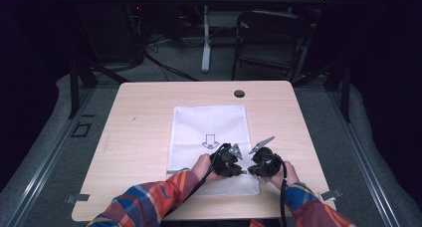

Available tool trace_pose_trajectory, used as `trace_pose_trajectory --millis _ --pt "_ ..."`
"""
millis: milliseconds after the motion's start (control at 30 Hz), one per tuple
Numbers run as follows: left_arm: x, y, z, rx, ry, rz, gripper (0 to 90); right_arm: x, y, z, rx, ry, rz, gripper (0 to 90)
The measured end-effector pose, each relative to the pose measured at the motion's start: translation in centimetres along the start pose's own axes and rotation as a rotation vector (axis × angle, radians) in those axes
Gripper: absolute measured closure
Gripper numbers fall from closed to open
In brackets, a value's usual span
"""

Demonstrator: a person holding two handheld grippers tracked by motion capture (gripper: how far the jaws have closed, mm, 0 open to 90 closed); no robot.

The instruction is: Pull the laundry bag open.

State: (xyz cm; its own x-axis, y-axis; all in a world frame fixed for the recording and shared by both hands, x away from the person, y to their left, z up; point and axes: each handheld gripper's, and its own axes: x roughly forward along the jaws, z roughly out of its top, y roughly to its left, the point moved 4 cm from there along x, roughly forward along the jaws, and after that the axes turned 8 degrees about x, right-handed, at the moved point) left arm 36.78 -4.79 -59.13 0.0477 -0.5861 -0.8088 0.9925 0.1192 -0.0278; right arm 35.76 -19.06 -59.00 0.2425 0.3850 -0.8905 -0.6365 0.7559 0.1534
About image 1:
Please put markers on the person's right hand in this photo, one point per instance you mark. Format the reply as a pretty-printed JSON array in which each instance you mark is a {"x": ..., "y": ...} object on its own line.
[{"x": 289, "y": 175}]

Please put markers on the aluminium floor rail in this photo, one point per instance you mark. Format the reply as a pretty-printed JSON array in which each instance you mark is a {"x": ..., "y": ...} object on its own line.
[
  {"x": 43, "y": 164},
  {"x": 365, "y": 160}
]

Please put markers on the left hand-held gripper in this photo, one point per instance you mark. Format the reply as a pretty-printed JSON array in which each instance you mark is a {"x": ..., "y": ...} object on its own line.
[{"x": 227, "y": 160}]

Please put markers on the white table leg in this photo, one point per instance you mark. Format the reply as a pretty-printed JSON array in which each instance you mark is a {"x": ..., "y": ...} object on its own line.
[{"x": 206, "y": 44}]

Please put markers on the black metal stand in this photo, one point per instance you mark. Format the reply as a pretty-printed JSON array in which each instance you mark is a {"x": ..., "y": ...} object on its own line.
[
  {"x": 345, "y": 87},
  {"x": 75, "y": 87}
]

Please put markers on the person's left hand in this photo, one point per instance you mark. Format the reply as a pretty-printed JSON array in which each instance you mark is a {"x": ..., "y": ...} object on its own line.
[{"x": 203, "y": 165}]

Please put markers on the black folding chair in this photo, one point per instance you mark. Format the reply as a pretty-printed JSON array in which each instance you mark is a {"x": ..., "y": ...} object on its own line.
[{"x": 270, "y": 38}]

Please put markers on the grey tape strip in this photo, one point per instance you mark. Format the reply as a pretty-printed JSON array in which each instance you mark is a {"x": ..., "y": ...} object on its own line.
[
  {"x": 78, "y": 198},
  {"x": 331, "y": 194}
]

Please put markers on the white fabric bag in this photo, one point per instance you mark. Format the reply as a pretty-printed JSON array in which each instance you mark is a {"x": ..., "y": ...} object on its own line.
[{"x": 207, "y": 124}]

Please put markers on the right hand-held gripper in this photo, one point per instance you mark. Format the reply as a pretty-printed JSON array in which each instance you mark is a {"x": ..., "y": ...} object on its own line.
[{"x": 267, "y": 162}]

